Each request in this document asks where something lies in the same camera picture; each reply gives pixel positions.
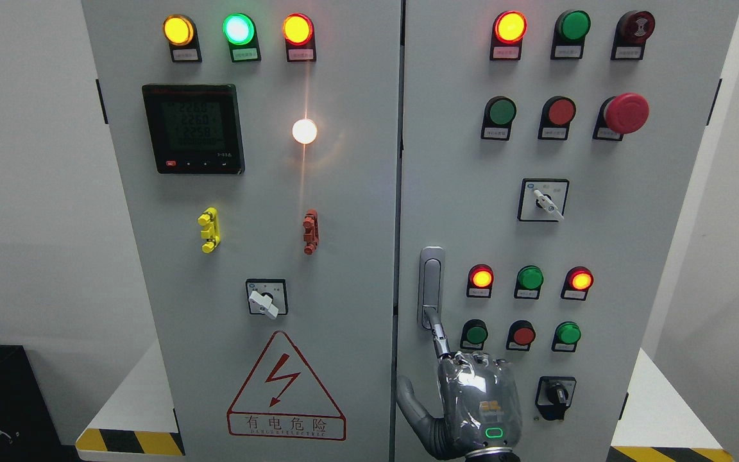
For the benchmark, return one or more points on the grey right cabinet door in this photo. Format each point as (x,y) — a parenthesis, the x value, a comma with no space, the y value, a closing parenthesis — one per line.
(462,184)

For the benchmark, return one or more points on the black key selector switch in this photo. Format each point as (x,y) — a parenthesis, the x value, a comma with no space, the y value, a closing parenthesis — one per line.
(554,396)

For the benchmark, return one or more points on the grey cabinet door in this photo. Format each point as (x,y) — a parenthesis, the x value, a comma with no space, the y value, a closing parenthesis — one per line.
(462,184)
(340,298)

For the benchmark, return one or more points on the red lit indicator top right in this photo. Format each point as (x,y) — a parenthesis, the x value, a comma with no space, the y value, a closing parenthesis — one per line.
(510,27)

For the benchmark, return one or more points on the grey left cabinet door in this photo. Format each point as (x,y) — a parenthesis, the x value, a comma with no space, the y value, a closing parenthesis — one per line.
(340,298)

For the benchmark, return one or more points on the green push button upper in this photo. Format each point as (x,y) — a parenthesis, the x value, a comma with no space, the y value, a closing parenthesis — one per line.
(500,111)

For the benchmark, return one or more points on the red lit indicator middle right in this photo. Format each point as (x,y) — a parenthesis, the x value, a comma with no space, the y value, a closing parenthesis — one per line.
(579,279)

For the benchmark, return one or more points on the white selector switch left door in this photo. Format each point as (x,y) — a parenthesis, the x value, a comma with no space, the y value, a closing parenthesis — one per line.
(266,297)

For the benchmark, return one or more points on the white lit indicator light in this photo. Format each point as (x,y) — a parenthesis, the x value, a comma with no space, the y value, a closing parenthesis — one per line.
(304,131)

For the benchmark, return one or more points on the yellow terminal connector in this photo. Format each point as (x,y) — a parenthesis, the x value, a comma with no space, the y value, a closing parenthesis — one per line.
(208,222)

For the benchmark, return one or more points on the red terminal connector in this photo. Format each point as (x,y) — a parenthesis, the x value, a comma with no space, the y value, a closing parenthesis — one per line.
(310,224)

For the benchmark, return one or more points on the red lit indicator light left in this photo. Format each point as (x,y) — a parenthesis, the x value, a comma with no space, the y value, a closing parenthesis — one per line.
(298,29)

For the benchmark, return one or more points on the green push button lower left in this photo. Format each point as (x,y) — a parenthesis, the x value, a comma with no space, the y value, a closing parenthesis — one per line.
(474,334)

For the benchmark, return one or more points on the dark red buzzer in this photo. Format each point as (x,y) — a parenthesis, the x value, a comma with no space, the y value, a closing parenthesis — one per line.
(635,27)

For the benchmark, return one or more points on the yellow indicator light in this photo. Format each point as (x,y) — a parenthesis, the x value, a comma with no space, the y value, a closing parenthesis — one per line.
(179,30)

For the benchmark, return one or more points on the green indicator top right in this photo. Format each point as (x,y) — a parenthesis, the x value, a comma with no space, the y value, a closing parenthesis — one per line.
(573,25)

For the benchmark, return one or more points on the green push button lower right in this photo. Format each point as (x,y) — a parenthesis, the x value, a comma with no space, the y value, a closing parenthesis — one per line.
(568,333)

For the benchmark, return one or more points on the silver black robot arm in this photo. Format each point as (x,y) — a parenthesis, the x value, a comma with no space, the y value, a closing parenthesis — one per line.
(492,455)

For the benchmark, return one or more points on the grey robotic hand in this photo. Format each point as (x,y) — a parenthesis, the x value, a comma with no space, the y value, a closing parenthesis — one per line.
(481,408)

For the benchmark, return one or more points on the green indicator middle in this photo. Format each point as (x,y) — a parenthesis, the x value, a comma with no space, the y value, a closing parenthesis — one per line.
(530,278)

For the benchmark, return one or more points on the black digital power meter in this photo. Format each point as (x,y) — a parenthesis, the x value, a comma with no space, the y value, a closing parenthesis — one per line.
(194,129)

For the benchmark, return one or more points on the red push button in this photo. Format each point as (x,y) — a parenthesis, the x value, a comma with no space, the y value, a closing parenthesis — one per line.
(521,335)
(558,111)

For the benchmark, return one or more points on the green lit indicator light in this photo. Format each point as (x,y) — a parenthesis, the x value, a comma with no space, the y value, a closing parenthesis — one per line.
(239,29)

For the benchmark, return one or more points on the green push button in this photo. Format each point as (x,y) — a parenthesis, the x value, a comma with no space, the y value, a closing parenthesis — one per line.
(474,334)
(500,111)
(568,333)

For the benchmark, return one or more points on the white selector switch upper right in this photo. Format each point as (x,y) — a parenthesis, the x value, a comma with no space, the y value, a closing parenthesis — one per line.
(543,200)

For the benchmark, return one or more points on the red electric hazard sticker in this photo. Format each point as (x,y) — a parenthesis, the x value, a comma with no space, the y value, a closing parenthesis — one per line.
(283,397)

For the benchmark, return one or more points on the red push button lower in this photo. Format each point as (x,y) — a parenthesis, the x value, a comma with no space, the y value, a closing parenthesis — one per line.
(521,335)

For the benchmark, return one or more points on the black box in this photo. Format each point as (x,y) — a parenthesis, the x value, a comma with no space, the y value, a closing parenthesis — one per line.
(27,432)

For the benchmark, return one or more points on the white platform with hazard stripes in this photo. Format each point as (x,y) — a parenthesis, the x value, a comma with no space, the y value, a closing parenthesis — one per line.
(138,422)

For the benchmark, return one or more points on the red lit indicator middle left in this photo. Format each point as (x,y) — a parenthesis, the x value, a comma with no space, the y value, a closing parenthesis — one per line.
(481,277)

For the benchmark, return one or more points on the silver door handle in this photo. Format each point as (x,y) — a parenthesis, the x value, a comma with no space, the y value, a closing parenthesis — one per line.
(430,283)

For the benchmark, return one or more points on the red push button upper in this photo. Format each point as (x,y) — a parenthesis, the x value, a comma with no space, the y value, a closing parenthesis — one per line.
(558,111)

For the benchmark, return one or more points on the red emergency stop button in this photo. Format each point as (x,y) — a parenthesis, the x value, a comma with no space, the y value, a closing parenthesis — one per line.
(626,113)

